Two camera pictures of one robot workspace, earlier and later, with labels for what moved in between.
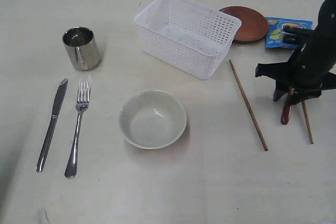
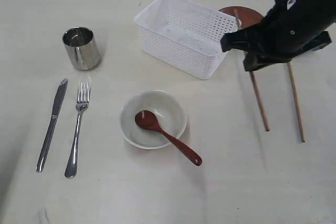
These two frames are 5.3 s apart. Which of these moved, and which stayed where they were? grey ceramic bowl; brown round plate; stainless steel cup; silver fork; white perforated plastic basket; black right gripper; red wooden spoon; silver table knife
Moved: red wooden spoon; black right gripper
Stayed: white perforated plastic basket; brown round plate; silver fork; grey ceramic bowl; silver table knife; stainless steel cup
